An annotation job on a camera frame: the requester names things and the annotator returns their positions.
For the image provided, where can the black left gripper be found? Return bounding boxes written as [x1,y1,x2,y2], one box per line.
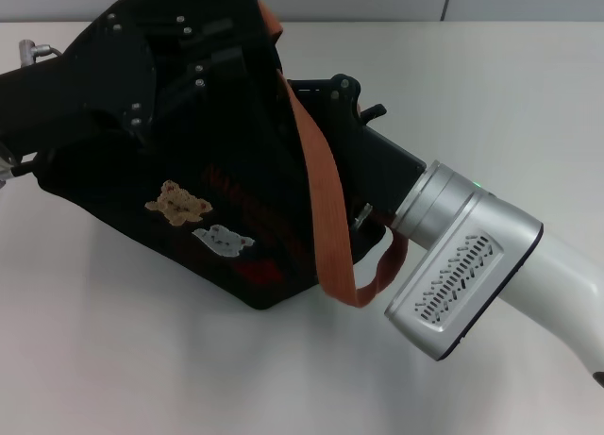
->
[0,14,246,146]

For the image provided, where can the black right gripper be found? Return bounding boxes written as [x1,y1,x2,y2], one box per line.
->
[287,73,428,224]

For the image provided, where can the black food bag orange straps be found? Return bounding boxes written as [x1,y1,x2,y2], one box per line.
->
[35,0,410,312]

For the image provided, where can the left gripper metal cable connector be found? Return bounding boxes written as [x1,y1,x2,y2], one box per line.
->
[17,39,65,66]

